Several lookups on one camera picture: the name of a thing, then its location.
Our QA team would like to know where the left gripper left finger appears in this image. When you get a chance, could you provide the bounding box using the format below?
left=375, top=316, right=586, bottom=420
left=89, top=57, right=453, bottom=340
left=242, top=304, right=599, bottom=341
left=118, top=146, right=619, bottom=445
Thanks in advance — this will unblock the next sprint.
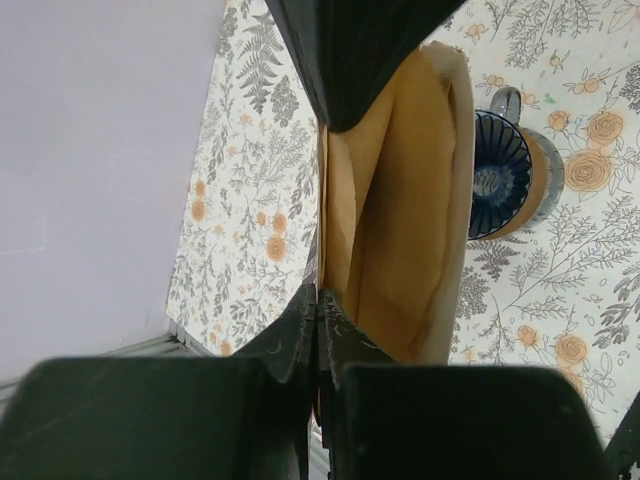
left=1, top=284, right=316, bottom=479

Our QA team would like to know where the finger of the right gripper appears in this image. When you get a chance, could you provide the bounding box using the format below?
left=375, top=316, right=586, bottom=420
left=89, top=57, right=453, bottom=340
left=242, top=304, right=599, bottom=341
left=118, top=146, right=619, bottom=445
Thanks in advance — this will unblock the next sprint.
left=266, top=0, right=327, bottom=123
left=319, top=0, right=462, bottom=132

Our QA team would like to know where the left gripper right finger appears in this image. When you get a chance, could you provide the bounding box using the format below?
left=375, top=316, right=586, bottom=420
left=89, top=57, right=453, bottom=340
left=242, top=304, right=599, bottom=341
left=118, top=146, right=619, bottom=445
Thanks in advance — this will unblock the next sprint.
left=317, top=290, right=613, bottom=479

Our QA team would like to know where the glass coffee server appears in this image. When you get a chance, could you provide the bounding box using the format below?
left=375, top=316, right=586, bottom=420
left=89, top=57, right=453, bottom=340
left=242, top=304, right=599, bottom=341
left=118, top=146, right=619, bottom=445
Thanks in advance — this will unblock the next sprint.
left=489, top=86, right=565, bottom=239

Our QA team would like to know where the blue glass dripper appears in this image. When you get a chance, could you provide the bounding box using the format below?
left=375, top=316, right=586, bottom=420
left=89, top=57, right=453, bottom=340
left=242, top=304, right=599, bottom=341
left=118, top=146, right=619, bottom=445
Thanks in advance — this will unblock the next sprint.
left=468, top=110, right=533, bottom=240

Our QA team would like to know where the brown paper filter stack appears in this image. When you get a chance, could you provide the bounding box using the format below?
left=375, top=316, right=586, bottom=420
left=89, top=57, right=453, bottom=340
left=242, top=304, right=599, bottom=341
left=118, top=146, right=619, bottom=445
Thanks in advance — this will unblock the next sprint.
left=323, top=50, right=456, bottom=362

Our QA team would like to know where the floral table mat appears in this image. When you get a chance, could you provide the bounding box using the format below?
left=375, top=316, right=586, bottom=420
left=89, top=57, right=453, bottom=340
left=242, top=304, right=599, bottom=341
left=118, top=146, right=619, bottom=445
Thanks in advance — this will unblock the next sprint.
left=165, top=0, right=640, bottom=446

